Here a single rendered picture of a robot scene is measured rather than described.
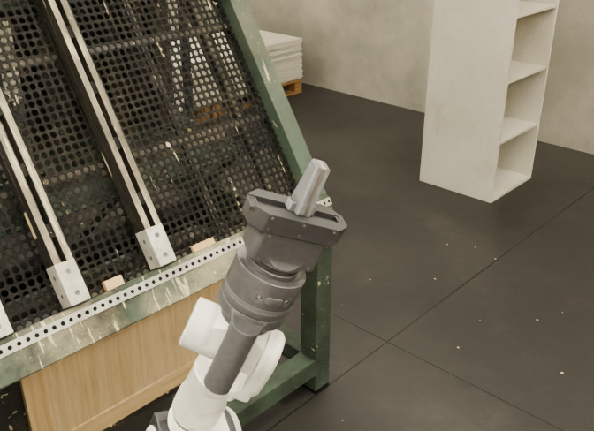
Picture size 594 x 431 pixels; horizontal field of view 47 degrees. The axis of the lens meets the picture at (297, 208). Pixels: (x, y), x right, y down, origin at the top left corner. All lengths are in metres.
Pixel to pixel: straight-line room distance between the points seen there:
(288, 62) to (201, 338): 6.27
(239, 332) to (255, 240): 0.11
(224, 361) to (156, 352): 1.80
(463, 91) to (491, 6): 0.58
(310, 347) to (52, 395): 1.07
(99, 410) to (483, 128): 3.15
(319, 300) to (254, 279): 2.02
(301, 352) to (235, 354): 2.20
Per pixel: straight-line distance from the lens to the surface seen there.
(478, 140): 4.80
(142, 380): 2.63
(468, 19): 4.68
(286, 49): 6.99
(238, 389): 0.92
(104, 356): 2.47
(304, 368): 2.92
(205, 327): 0.85
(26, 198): 2.06
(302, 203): 0.76
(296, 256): 0.79
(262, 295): 0.79
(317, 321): 2.85
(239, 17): 2.69
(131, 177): 2.22
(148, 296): 2.17
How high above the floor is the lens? 2.00
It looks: 26 degrees down
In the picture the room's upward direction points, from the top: straight up
